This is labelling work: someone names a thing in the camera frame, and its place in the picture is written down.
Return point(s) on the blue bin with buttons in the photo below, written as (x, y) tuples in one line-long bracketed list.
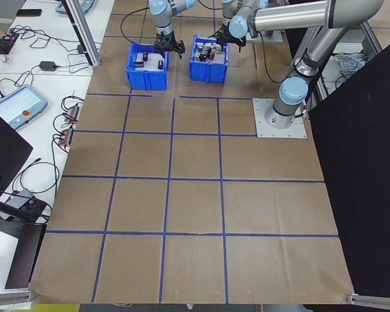
[(201, 71)]

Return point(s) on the blue bin with capacitors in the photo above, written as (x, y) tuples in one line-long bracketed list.
[(139, 79)]

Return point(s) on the red mushroom push button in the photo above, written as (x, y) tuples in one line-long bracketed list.
[(209, 54)]

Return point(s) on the black push button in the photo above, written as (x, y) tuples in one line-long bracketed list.
[(200, 58)]

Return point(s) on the white foam liner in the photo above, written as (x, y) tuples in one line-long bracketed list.
[(152, 63)]

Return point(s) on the white contact block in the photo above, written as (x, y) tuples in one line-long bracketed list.
[(200, 46)]

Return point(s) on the dark maroon cylindrical capacitor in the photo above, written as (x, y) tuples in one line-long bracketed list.
[(139, 64)]

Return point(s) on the black power adapter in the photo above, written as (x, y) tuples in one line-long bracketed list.
[(48, 66), (80, 49)]

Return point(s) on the teal teach pendant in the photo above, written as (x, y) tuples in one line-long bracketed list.
[(19, 104), (87, 4)]

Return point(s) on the black orange usb adapter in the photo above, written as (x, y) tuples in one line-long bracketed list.
[(73, 112), (67, 138)]

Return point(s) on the crumpled clear plastic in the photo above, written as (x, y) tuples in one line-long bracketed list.
[(349, 63)]

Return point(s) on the black smartphone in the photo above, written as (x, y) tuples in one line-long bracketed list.
[(28, 12)]

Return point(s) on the black circuit board device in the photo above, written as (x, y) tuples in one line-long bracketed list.
[(5, 44)]

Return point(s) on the black monitor panel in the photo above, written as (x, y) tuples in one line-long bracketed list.
[(3, 152)]

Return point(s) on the black flat stand plate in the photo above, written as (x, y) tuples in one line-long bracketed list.
[(26, 260)]

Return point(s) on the aluminium table edge profile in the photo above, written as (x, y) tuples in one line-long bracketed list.
[(377, 299), (9, 297)]

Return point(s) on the silver white selector switch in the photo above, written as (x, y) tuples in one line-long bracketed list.
[(209, 46)]

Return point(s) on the white square base plate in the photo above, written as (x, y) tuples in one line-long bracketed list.
[(263, 130), (276, 37)]

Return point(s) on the aluminium post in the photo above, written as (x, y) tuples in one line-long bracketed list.
[(86, 39)]

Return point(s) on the aluminium frame bars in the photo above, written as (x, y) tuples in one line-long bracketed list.
[(372, 37)]

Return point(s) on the black frame cover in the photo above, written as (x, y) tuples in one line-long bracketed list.
[(360, 162)]

